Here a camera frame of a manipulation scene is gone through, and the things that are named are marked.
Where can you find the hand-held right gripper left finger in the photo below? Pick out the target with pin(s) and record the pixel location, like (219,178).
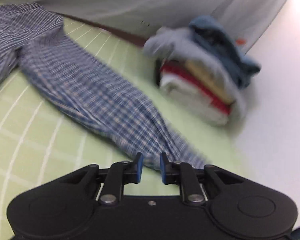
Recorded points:
(139,167)

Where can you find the grey carrot printed sheet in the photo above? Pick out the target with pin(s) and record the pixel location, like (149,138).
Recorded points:
(115,0)

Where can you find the yellow folded garment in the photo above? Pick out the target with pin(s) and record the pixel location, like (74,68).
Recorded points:
(207,77)

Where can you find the green grid mat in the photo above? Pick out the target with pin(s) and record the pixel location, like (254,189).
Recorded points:
(40,142)

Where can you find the blue plaid shirt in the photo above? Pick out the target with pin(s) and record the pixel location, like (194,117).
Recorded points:
(77,80)

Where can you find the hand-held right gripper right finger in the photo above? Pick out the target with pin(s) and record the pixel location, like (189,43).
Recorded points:
(163,167)

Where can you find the teal blue folded garment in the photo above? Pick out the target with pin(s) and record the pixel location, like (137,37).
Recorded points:
(220,40)

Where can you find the grey folded garment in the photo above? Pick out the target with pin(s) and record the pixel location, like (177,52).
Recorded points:
(170,42)

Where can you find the red folded garment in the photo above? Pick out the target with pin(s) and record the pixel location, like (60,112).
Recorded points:
(187,76)

